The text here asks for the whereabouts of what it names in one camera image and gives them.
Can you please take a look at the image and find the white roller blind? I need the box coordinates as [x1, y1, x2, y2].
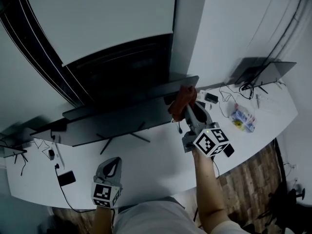
[0, 20, 76, 134]
[25, 0, 177, 67]

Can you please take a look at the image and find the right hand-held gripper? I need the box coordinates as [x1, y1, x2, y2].
[181, 100, 232, 158]

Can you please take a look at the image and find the tangled thin black cable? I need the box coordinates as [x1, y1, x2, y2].
[218, 84, 253, 118]

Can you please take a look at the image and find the dark window glass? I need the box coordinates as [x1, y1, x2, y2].
[64, 33, 174, 102]

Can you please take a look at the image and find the black power cable with plug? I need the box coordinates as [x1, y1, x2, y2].
[54, 163, 97, 213]

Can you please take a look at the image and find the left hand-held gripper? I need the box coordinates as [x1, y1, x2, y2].
[91, 156, 123, 209]

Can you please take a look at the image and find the black mouse cable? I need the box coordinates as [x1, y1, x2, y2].
[212, 155, 221, 179]

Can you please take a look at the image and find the person's right forearm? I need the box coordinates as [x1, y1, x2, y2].
[192, 149, 234, 231]

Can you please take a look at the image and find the dark grey flat panel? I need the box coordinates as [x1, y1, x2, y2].
[229, 57, 269, 85]
[0, 116, 53, 145]

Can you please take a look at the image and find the large black curved monitor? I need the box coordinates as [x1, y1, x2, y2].
[30, 76, 200, 156]

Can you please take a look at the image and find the red-brown cloth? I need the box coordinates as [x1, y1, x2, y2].
[167, 84, 197, 123]

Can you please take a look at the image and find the dark wall conduit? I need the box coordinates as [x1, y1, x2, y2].
[265, 0, 306, 65]

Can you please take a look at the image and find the clear plastic bag of items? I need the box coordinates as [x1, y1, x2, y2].
[230, 102, 256, 133]

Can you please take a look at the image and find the black office chair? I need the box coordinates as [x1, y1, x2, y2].
[258, 186, 312, 234]

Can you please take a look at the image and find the person's left forearm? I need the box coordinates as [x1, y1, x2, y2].
[94, 205, 116, 234]

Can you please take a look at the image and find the white power strip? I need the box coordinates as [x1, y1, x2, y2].
[52, 135, 66, 168]

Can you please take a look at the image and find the thin black adapter cable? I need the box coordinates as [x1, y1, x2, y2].
[33, 139, 51, 157]

